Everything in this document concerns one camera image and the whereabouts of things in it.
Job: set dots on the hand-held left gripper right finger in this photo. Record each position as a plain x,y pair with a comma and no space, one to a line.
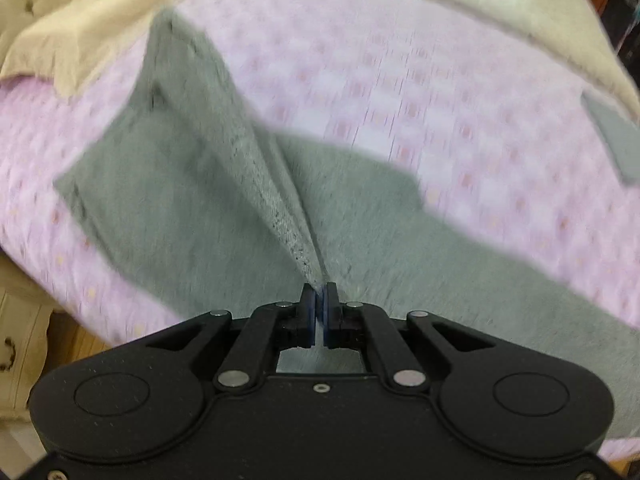
328,312

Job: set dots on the white cabinet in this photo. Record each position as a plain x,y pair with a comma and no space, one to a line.
22,320

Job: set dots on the cream fleece blanket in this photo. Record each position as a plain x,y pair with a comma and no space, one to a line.
500,5

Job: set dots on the beige cloth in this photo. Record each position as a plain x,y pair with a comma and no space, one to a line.
85,45

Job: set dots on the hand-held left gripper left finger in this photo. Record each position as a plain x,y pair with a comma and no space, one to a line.
311,312

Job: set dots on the small grey cloth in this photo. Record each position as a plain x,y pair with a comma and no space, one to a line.
615,132

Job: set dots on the pink checked bedsheet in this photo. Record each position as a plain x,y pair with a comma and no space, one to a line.
400,85

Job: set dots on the grey pants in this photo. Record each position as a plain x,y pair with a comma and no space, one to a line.
200,200

